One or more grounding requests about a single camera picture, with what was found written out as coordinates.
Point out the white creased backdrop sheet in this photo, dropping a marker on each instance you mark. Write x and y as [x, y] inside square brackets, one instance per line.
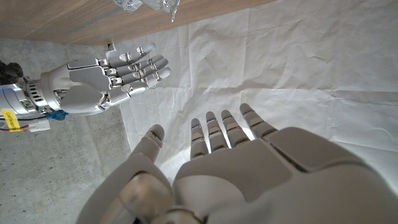
[280, 62]

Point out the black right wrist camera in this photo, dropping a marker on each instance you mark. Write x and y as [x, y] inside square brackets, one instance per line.
[11, 71]

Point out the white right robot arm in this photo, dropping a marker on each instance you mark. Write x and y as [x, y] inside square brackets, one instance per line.
[18, 99]

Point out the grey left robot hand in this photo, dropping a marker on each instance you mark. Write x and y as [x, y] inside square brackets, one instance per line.
[264, 177]

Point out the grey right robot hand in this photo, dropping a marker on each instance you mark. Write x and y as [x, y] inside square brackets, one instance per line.
[87, 84]

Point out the crinkled aluminum foil sheet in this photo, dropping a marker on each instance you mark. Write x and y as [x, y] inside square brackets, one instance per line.
[164, 4]

